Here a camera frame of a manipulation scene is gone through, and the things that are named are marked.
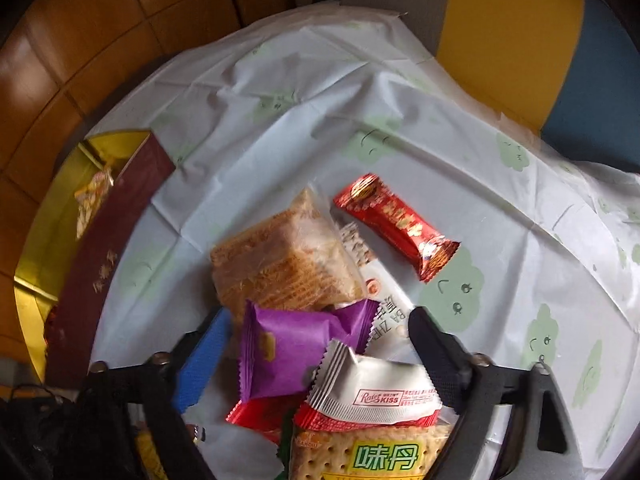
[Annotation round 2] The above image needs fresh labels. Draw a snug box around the green cracker packet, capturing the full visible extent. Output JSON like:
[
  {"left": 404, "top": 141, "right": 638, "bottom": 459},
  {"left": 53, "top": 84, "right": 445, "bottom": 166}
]
[{"left": 287, "top": 422, "right": 451, "bottom": 480}]

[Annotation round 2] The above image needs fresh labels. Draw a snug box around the yellow snack packet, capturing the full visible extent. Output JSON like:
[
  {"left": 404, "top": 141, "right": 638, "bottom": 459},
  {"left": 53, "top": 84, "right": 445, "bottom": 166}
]
[{"left": 74, "top": 167, "right": 115, "bottom": 238}]

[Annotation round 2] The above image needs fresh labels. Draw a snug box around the maroon box with gold lining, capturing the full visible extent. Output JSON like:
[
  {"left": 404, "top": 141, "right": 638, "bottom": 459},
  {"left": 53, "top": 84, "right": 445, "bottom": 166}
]
[{"left": 12, "top": 130, "right": 176, "bottom": 386}]

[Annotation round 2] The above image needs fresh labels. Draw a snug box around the purple snack packet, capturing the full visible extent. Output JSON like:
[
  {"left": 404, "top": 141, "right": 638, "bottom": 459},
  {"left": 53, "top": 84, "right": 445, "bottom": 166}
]
[{"left": 237, "top": 297, "right": 381, "bottom": 403}]

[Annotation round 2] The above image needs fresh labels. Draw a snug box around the long white snack packet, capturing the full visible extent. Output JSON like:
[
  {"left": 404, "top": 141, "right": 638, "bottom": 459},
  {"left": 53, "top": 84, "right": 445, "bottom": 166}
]
[{"left": 332, "top": 220, "right": 416, "bottom": 356}]

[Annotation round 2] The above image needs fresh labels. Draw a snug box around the red candy bar packet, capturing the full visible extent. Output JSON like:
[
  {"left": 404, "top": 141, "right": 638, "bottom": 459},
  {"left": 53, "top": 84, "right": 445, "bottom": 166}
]
[{"left": 332, "top": 174, "right": 461, "bottom": 282}]

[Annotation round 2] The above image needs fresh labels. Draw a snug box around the white printed bed sheet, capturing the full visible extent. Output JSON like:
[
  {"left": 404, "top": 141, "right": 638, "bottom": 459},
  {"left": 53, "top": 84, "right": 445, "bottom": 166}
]
[{"left": 87, "top": 0, "right": 640, "bottom": 480}]

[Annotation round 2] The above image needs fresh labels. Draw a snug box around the clear wafer packet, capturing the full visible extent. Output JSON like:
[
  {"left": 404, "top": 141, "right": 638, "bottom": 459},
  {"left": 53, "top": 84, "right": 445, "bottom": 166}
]
[{"left": 210, "top": 185, "right": 366, "bottom": 316}]

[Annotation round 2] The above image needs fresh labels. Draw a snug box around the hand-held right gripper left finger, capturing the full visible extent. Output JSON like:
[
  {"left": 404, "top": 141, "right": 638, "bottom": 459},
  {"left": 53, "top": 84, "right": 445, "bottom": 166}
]
[{"left": 82, "top": 305, "right": 233, "bottom": 480}]

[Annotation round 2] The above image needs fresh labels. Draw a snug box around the large red snack packet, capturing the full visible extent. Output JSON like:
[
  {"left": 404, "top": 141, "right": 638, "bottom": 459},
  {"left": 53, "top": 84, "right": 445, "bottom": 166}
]
[{"left": 227, "top": 397, "right": 451, "bottom": 443}]

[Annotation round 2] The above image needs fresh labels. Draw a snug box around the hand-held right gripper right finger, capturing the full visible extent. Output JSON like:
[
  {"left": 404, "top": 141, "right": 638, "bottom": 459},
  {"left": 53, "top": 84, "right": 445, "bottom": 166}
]
[{"left": 407, "top": 305, "right": 586, "bottom": 480}]

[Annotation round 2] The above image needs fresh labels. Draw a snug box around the grey yellow blue headboard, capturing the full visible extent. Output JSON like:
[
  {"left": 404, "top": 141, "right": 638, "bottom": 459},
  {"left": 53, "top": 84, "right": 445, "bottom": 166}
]
[{"left": 340, "top": 0, "right": 640, "bottom": 171}]

